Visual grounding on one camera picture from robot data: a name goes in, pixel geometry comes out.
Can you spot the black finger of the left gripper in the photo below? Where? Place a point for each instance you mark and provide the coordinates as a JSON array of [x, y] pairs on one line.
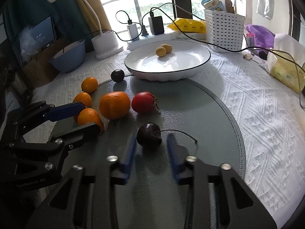
[[73, 138]]

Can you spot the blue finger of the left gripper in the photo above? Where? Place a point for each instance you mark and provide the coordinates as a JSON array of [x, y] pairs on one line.
[[65, 111]]

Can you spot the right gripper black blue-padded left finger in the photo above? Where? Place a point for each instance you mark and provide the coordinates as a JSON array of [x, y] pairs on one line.
[[85, 197]]

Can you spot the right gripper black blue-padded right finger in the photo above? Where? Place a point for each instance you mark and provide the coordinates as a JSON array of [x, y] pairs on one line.
[[217, 195]]

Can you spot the small mandarin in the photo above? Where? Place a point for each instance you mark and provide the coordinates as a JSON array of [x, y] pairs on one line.
[[89, 85], [89, 115], [84, 98]]

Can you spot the large orange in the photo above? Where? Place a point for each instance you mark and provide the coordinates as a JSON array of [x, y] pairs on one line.
[[114, 105]]

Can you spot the dark cherry with stem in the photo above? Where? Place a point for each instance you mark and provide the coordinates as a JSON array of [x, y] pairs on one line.
[[149, 136]]

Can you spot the blue bowl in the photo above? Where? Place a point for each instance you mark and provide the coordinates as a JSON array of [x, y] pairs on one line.
[[70, 57]]

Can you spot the dark plum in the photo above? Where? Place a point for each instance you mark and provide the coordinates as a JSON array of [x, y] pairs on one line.
[[118, 75]]

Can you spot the tablet screen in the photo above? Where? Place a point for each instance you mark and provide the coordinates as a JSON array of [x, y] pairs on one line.
[[43, 32]]

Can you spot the white desk lamp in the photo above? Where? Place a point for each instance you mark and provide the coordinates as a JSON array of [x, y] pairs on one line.
[[104, 42]]

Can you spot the red tomato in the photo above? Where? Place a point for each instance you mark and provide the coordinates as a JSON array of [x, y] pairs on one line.
[[144, 103]]

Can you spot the grey oval placemat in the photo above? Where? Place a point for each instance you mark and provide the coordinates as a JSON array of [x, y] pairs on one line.
[[200, 122]]

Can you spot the white power strip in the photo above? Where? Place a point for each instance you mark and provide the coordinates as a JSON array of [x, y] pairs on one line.
[[144, 40]]

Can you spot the white charger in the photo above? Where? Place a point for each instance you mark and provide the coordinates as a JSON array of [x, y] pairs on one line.
[[133, 32]]

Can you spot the black plug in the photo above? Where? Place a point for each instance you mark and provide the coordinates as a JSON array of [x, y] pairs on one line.
[[144, 32]]

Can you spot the yellow small fruit front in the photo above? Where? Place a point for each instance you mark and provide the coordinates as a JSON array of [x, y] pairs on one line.
[[161, 52]]

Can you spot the yellow small fruit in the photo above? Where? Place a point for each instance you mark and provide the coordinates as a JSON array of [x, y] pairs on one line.
[[167, 47], [161, 52]]

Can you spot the yellow curtain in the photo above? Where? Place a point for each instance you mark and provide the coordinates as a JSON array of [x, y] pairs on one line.
[[89, 16]]

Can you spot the yellow small fruit back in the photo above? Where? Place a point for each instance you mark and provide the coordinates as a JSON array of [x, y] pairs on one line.
[[167, 47]]

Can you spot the black charger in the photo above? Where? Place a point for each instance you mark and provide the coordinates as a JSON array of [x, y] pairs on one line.
[[156, 25]]

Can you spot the white plate black rim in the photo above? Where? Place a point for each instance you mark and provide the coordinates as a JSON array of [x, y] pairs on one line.
[[186, 60]]

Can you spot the yellow tissue pack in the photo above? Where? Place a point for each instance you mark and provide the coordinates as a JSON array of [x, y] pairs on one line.
[[286, 62]]

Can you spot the yellow snack packet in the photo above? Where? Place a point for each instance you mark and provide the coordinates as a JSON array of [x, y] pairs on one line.
[[188, 25]]

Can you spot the small red white box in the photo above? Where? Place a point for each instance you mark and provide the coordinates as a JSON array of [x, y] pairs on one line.
[[249, 40]]

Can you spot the purple cloth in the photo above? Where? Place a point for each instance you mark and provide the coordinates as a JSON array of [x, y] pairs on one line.
[[262, 36]]

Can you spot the white perforated basket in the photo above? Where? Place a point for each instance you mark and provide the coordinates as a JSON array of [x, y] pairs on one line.
[[224, 31]]

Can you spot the carton in basket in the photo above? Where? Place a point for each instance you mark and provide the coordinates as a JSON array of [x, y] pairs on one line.
[[218, 5]]

